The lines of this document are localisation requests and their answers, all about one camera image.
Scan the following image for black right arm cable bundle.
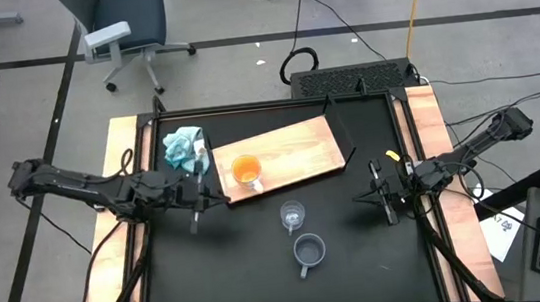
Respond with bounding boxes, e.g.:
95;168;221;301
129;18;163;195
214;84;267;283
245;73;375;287
411;187;501;302

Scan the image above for grey mug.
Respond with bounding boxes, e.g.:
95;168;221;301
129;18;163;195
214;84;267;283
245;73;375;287
291;231;329;281

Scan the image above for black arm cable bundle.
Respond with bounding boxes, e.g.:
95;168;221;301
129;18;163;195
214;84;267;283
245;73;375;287
70;216;159;302
411;187;501;302

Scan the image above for black metal table frame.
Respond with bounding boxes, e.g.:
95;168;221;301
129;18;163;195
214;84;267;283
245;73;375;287
102;65;469;302

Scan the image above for clear plastic cup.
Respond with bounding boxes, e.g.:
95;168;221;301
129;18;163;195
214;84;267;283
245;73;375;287
277;198;309;237

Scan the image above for black perforated computer tower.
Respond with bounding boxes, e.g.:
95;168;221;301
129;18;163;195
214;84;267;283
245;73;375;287
288;56;420;101

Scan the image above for black desk leg beam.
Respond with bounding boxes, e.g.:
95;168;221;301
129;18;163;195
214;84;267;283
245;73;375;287
471;167;540;222

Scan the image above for black left arm cable bundle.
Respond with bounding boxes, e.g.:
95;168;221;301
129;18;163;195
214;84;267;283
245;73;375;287
70;216;159;302

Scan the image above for dark blue office chair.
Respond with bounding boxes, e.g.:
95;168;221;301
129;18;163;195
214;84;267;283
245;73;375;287
52;0;202;106

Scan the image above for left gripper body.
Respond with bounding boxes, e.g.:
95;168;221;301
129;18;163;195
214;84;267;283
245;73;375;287
170;160;215;236

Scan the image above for black coiled cable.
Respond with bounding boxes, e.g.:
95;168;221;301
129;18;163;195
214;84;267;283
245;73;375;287
276;44;322;86

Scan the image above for teal cloth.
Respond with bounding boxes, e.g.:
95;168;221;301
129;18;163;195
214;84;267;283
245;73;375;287
160;123;213;178

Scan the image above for yellow cable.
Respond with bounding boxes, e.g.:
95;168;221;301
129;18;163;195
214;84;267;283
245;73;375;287
399;0;438;60

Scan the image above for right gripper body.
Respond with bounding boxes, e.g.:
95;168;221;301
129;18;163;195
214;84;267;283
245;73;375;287
369;155;424;227

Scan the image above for yellow ceramic mug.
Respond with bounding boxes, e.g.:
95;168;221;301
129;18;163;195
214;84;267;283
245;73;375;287
228;151;266;196

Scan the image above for white paper sheet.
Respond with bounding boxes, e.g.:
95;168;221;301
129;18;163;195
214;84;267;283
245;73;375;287
472;179;532;266

